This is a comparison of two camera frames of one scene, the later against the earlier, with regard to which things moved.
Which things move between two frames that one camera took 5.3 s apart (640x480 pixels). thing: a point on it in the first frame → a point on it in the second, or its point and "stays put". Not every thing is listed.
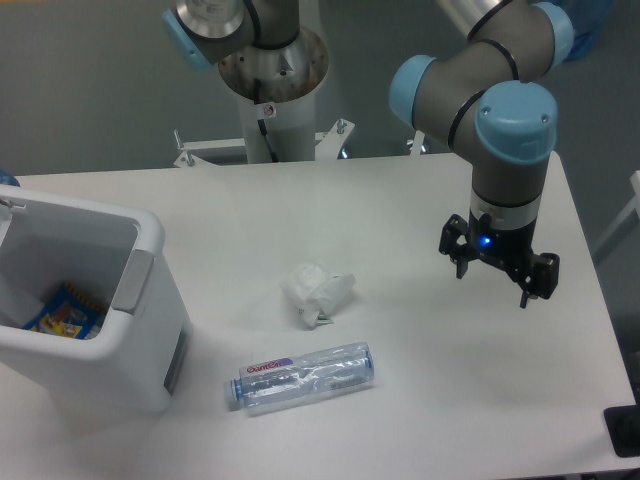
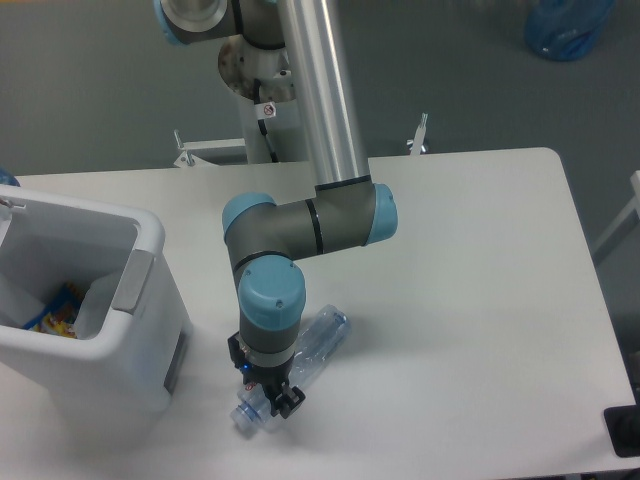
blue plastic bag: [586, 17] stays put
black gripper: [510, 249] → [271, 379]
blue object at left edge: [6, 177] stays put
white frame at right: [633, 205] stays put
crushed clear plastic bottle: [275, 381] → [324, 329]
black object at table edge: [623, 426] stays put
